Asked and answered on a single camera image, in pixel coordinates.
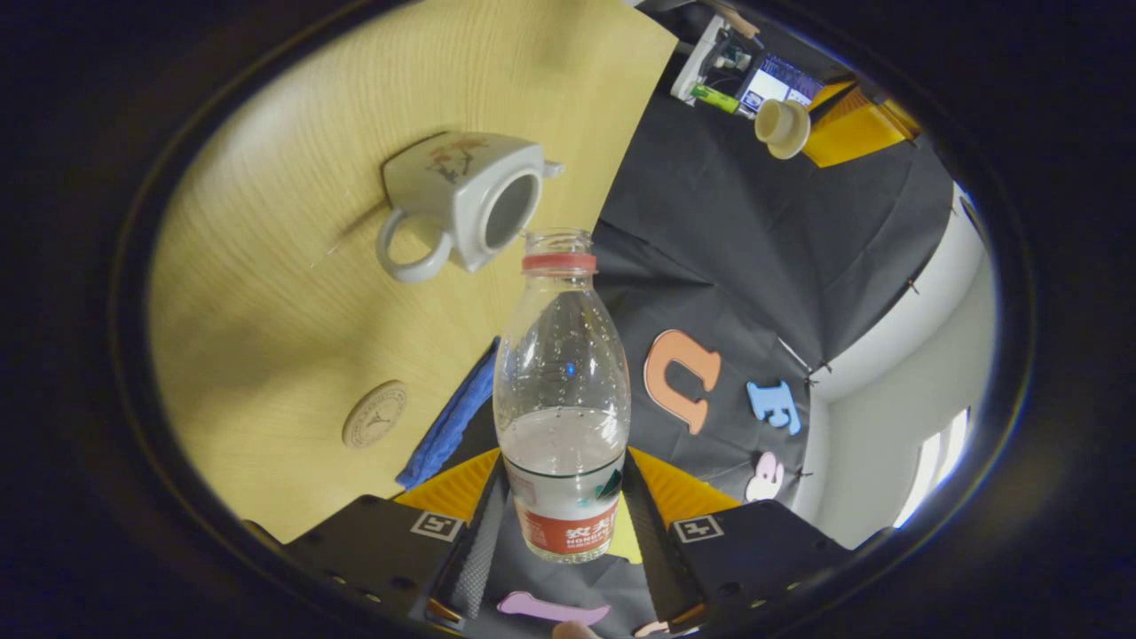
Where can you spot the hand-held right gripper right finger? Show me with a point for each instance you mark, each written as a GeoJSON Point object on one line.
{"type": "Point", "coordinates": [657, 559]}

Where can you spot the white equipment box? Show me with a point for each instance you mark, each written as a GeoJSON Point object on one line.
{"type": "Point", "coordinates": [701, 62]}

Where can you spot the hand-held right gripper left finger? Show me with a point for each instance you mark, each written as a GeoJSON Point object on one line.
{"type": "Point", "coordinates": [479, 550]}

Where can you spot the green bottle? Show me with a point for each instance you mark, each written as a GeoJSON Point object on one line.
{"type": "Point", "coordinates": [714, 98]}

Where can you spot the blue cloth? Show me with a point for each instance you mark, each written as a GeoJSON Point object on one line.
{"type": "Point", "coordinates": [453, 417]}

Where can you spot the round cork coaster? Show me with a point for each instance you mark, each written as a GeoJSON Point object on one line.
{"type": "Point", "coordinates": [375, 414]}

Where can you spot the computer monitor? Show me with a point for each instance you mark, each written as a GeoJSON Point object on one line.
{"type": "Point", "coordinates": [781, 84]}

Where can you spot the clear plastic water bottle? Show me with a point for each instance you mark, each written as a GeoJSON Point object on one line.
{"type": "Point", "coordinates": [559, 461]}

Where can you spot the ceiling light panel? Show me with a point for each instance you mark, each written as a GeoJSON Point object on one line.
{"type": "Point", "coordinates": [932, 466]}

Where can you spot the white teacup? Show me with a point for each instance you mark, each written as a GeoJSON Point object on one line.
{"type": "Point", "coordinates": [444, 186]}

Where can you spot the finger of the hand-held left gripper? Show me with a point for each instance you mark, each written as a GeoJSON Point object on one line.
{"type": "Point", "coordinates": [856, 133]}

